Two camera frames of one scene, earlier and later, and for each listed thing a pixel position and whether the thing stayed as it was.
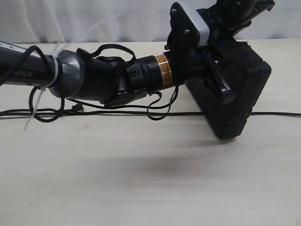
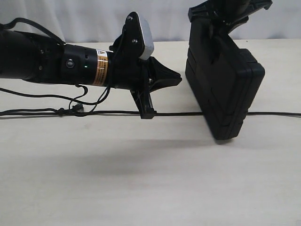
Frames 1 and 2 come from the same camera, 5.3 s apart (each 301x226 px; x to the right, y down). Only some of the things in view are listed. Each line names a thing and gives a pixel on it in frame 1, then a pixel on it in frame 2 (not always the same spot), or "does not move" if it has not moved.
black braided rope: [20, 112] does not move
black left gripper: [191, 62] → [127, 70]
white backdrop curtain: [41, 21] does not move
